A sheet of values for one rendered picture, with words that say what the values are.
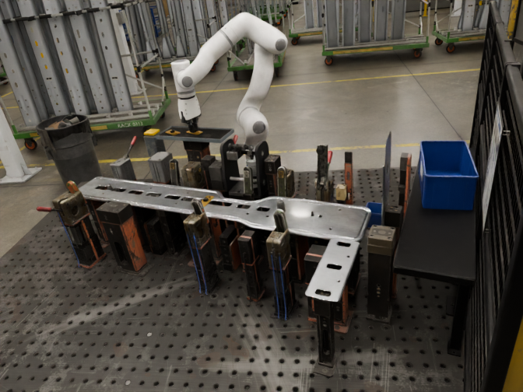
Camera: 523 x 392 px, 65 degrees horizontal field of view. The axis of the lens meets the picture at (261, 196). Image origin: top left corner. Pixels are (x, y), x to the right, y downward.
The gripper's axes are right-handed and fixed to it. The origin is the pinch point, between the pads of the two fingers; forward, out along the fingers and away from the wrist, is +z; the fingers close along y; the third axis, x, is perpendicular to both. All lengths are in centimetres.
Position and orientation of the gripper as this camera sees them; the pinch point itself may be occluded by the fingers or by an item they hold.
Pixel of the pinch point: (193, 127)
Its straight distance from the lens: 205.3
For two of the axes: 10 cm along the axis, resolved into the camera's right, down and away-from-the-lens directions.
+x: 7.7, 2.3, -5.9
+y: -6.2, 4.5, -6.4
